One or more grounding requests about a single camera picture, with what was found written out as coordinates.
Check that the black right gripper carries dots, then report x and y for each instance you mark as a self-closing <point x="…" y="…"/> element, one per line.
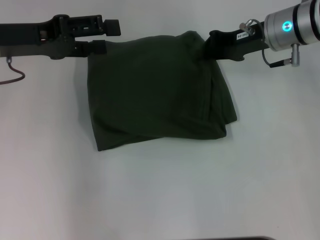
<point x="232" y="45"/>

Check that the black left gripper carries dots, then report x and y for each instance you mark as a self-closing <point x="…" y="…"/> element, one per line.
<point x="30" y="37"/>

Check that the dark green FREE! t-shirt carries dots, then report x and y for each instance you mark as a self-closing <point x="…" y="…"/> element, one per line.
<point x="155" y="87"/>

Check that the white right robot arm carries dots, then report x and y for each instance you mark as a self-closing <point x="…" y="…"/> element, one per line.
<point x="292" y="25"/>

